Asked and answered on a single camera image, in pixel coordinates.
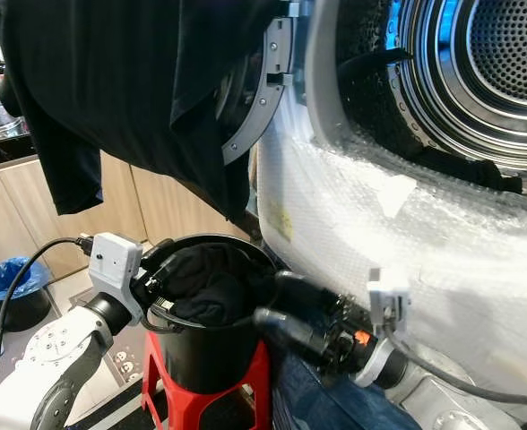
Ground yellow washer sticker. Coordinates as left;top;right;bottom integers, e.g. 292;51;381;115
264;200;294;244

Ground bubble-wrapped white washing machine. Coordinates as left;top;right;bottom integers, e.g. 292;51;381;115
253;0;527;424

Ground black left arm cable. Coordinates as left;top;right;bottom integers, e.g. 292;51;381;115
0;235;99;397

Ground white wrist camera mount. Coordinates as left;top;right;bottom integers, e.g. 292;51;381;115
88;232;144;323
351;266;413;389

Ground black bin with blue bag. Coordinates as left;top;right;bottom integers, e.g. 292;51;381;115
0;256;52;333

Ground black shirt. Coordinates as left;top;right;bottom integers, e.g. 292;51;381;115
0;0;287;227

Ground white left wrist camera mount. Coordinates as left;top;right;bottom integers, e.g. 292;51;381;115
88;232;144;323

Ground blue denim jeans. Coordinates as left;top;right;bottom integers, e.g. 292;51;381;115
266;348;401;430

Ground white tape piece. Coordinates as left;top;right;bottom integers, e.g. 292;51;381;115
375;174;422;220

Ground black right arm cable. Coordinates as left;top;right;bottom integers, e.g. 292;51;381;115
389;305;527;409

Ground wooden cabinet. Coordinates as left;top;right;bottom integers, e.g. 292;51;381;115
0;150;252;271

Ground steel washer drum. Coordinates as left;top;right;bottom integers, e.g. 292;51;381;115
384;0;527;176

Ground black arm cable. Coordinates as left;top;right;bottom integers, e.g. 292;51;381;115
0;235;99;397
389;305;527;409

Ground red plastic stool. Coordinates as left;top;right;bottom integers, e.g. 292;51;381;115
141;337;274;430

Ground black plastic bucket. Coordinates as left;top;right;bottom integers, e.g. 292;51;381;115
132;234;280;396

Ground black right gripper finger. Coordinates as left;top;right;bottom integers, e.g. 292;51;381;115
273;270;341;314
252;306;333;365

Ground black clothes bundle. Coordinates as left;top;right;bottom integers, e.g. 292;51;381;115
163;243;266;329

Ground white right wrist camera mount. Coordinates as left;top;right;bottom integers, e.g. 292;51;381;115
351;266;413;389

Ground grey washer door ring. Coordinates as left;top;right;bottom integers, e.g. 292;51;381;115
220;0;302;168

